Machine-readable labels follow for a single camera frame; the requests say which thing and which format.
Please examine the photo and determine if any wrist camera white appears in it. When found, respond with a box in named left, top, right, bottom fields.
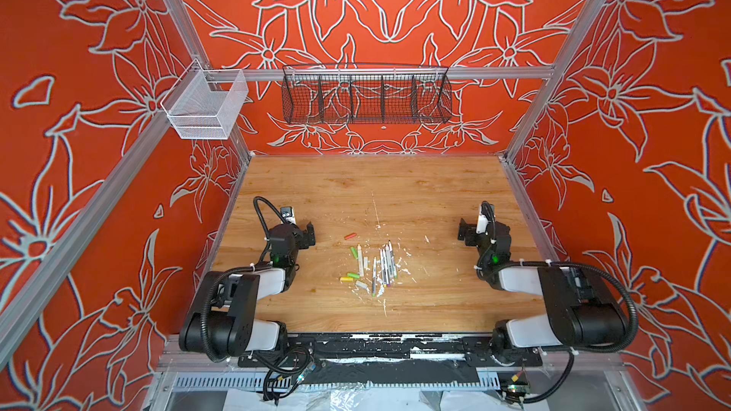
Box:
left=280, top=207, right=296, bottom=224
left=476, top=212, right=492, bottom=235

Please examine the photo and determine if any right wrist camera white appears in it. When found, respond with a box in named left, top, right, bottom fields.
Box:
left=476, top=212, right=492, bottom=235

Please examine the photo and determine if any white pen green tip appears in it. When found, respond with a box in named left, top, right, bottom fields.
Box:
left=356, top=244, right=365, bottom=278

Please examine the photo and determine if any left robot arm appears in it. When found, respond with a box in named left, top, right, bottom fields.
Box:
left=178, top=223, right=316, bottom=363

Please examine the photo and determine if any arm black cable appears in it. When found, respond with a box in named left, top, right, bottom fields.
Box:
left=479, top=201, right=639, bottom=354
left=252, top=196, right=289, bottom=241

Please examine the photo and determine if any white pen pink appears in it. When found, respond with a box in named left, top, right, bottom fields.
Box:
left=386, top=242, right=398, bottom=282

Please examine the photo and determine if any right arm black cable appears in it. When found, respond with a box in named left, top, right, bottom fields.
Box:
left=479, top=201, right=639, bottom=354

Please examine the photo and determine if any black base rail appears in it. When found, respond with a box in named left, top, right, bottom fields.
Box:
left=264, top=332, right=544, bottom=367

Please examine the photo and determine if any black wire basket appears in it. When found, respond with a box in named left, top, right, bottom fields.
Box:
left=281, top=63, right=453, bottom=126

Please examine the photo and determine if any clear plastic bin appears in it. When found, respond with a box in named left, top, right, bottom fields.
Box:
left=161, top=60, right=249, bottom=140

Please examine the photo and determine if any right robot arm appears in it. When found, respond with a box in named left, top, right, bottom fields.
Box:
left=457, top=215, right=639, bottom=357

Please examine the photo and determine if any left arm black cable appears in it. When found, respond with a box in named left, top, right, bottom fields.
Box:
left=252, top=196, right=289, bottom=241

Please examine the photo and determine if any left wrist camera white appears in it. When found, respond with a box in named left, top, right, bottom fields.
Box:
left=280, top=207, right=296, bottom=224

